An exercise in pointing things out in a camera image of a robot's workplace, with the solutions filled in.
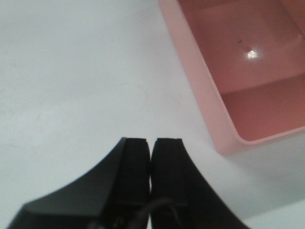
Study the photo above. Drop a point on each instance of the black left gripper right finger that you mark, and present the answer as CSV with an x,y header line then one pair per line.
x,y
175,176

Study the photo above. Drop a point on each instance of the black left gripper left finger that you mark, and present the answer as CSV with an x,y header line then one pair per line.
x,y
108,196

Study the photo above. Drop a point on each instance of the pink plastic box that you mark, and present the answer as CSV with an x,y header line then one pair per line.
x,y
245,62

